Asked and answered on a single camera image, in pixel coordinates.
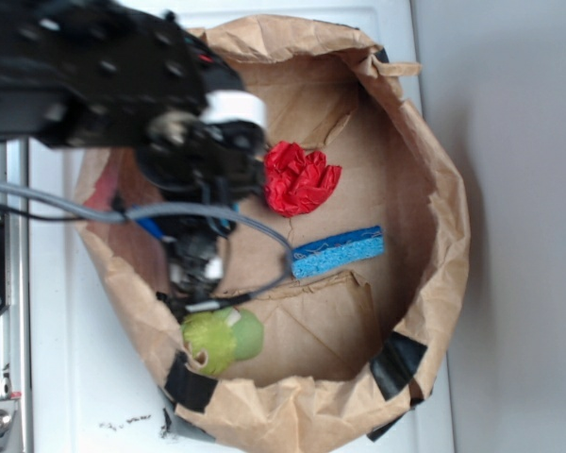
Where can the blue rectangular sponge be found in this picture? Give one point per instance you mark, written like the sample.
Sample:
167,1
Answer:
327,254

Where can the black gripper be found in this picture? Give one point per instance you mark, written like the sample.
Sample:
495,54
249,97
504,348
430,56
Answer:
189,160

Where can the red crumpled tissue paper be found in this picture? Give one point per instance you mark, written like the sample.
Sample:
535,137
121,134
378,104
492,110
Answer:
298,182

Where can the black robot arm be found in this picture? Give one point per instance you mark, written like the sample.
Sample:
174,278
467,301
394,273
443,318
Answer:
97,74

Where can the green plush toy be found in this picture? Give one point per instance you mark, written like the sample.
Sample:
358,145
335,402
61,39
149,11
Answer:
217,339

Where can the brown paper bag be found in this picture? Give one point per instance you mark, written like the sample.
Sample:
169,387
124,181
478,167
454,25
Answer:
349,353

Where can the aluminium extrusion rail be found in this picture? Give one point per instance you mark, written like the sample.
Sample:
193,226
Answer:
16,425

